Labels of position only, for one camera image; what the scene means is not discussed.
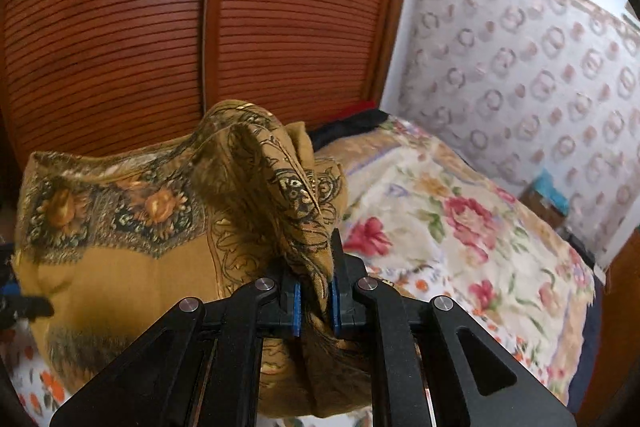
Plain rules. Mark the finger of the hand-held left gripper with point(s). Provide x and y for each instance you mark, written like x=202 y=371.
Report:
x=35 y=307

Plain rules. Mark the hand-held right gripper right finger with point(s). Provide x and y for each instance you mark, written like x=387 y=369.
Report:
x=336 y=307

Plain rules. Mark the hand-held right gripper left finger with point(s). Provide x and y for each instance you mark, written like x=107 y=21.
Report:
x=296 y=312

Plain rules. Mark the brown patterned garment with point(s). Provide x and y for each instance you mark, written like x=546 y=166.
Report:
x=125 y=267

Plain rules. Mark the floral quilt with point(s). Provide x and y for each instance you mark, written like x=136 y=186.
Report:
x=475 y=267

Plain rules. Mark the red and black cloth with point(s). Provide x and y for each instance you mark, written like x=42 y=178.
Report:
x=357 y=117

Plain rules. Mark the small cardboard box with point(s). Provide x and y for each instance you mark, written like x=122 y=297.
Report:
x=542 y=212

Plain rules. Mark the navy blanket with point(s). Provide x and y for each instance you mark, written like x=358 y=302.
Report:
x=592 y=332

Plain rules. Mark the circle-patterned sheer curtain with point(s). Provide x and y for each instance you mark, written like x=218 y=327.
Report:
x=525 y=82

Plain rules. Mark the wooden louvered wardrobe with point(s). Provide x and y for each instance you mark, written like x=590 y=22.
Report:
x=200 y=32

